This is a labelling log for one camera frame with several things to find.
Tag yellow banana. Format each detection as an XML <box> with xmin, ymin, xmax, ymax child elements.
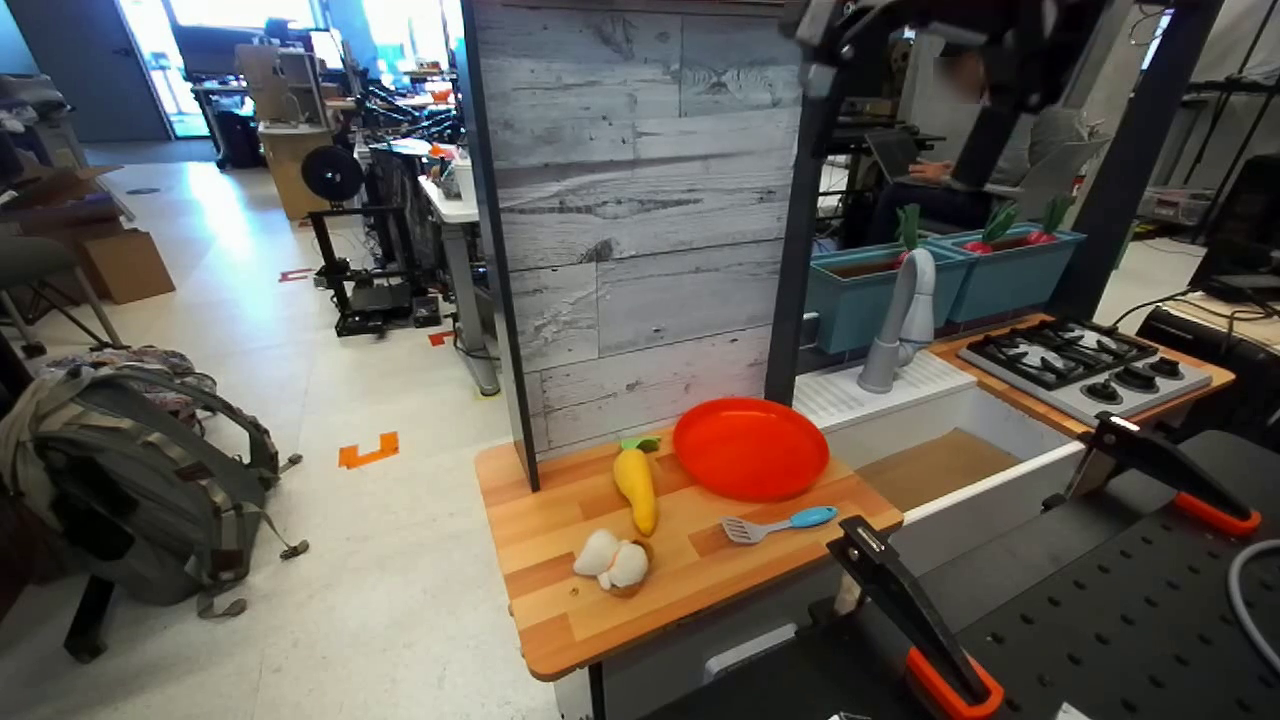
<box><xmin>607</xmin><ymin>436</ymin><xmax>664</xmax><ymax>539</ymax></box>

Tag orange round plate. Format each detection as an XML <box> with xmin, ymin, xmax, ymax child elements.
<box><xmin>668</xmin><ymin>396</ymin><xmax>831</xmax><ymax>506</ymax></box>

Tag white garlic plushie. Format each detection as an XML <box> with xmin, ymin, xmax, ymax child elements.
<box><xmin>570</xmin><ymin>522</ymin><xmax>657</xmax><ymax>596</ymax></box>

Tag red radish plushie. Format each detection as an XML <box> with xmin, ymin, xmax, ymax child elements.
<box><xmin>982</xmin><ymin>201</ymin><xmax>1028</xmax><ymax>251</ymax></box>

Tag grey wood backdrop panel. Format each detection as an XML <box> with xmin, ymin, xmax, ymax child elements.
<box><xmin>460</xmin><ymin>0</ymin><xmax>814</xmax><ymax>492</ymax></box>

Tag white workbench table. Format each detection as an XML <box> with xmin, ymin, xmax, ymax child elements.
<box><xmin>411</xmin><ymin>155</ymin><xmax>503</xmax><ymax>398</ymax></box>

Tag blue planter bin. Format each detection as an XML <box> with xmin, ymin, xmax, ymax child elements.
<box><xmin>803</xmin><ymin>238</ymin><xmax>971</xmax><ymax>358</ymax></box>
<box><xmin>954</xmin><ymin>229</ymin><xmax>1088</xmax><ymax>326</ymax></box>

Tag wooden cutting board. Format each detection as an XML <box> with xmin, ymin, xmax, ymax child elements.
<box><xmin>471</xmin><ymin>433</ymin><xmax>908</xmax><ymax>682</ymax></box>

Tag grey toy faucet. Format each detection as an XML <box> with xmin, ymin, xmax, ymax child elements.
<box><xmin>856</xmin><ymin>242</ymin><xmax>941</xmax><ymax>396</ymax></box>

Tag white toy sink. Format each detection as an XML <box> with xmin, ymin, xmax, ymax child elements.
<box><xmin>793</xmin><ymin>353</ymin><xmax>1088</xmax><ymax>575</ymax></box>

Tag black metal stand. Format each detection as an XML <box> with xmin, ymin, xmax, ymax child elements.
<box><xmin>301</xmin><ymin>135</ymin><xmax>443</xmax><ymax>341</ymax></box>

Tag laptop computer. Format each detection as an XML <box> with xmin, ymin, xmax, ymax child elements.
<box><xmin>867</xmin><ymin>123</ymin><xmax>941</xmax><ymax>186</ymax></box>

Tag seated person dark clothes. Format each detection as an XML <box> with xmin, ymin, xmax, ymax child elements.
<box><xmin>851</xmin><ymin>34</ymin><xmax>1034</xmax><ymax>238</ymax></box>

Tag toy gas stove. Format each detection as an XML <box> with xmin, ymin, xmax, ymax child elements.
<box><xmin>959</xmin><ymin>315</ymin><xmax>1215</xmax><ymax>433</ymax></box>

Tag grey backpack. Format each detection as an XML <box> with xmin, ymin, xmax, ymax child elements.
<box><xmin>0</xmin><ymin>342</ymin><xmax>314</xmax><ymax>625</ymax></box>

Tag cardboard box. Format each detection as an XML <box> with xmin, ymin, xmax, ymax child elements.
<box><xmin>76</xmin><ymin>225</ymin><xmax>181</xmax><ymax>309</ymax></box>

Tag black diagonal beam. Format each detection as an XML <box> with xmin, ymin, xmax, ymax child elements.
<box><xmin>1061</xmin><ymin>0</ymin><xmax>1223</xmax><ymax>319</ymax></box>

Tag black vertical post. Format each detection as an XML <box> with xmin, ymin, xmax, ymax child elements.
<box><xmin>766</xmin><ymin>50</ymin><xmax>841</xmax><ymax>408</ymax></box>

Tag toy fork blue handle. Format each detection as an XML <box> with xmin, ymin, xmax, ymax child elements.
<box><xmin>721</xmin><ymin>499</ymin><xmax>843</xmax><ymax>551</ymax></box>

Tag black clamp orange handle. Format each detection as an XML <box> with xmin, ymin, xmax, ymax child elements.
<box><xmin>1066</xmin><ymin>411</ymin><xmax>1270</xmax><ymax>545</ymax></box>
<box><xmin>825</xmin><ymin>516</ymin><xmax>1013</xmax><ymax>720</ymax></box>

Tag light grey cable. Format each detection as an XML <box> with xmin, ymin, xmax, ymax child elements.
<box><xmin>1223</xmin><ymin>537</ymin><xmax>1280</xmax><ymax>673</ymax></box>

